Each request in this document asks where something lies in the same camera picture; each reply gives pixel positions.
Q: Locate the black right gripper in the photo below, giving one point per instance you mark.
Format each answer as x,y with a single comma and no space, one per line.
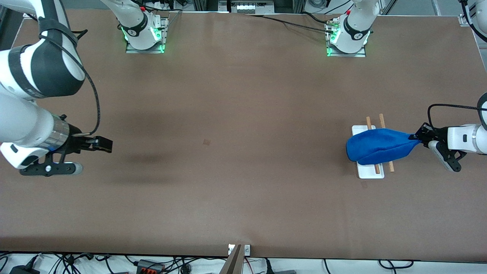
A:
77,144

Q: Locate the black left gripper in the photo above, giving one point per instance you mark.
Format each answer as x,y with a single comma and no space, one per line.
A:
433,134

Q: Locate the blue microfibre towel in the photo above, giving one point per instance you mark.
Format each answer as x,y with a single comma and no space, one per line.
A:
380,146

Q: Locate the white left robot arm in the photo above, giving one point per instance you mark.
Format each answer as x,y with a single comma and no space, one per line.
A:
466,139

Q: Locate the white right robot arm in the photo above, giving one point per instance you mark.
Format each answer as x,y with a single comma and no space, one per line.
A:
23,118

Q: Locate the white rack with wooden bars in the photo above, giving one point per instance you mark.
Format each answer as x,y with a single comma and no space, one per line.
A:
371,173

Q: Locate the black power strip orange switches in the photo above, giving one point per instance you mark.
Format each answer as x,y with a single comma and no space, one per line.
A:
146,266

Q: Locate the black power adapter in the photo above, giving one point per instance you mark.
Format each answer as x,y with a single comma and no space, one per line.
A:
23,270

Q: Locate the white electrical box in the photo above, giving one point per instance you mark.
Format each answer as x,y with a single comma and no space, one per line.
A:
247,7

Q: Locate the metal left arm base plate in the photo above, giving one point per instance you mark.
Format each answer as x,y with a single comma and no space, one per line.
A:
357,55

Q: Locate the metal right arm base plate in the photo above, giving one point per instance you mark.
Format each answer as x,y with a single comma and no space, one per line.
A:
152,51

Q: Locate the metal table corner bracket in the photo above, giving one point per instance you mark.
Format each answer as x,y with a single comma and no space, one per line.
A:
464,21
29,16

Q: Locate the grey camera mount pole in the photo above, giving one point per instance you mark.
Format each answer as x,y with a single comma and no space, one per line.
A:
233,264

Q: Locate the small metal edge bracket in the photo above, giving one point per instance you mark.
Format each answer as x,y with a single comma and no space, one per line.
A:
247,250

